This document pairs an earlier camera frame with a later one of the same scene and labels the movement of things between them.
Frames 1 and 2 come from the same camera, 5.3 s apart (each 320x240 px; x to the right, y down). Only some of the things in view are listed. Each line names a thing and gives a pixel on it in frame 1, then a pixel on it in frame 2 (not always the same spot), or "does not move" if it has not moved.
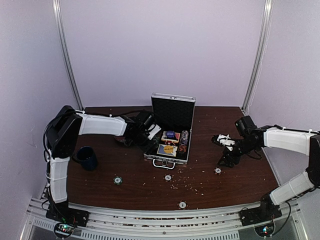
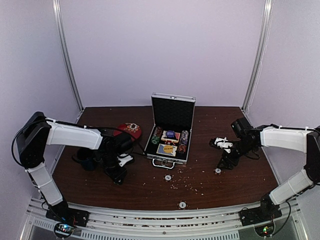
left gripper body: (139, 141) → (110, 167)
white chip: (168, 177) does not move
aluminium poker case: (174, 116) does not move
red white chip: (218, 170) does not move
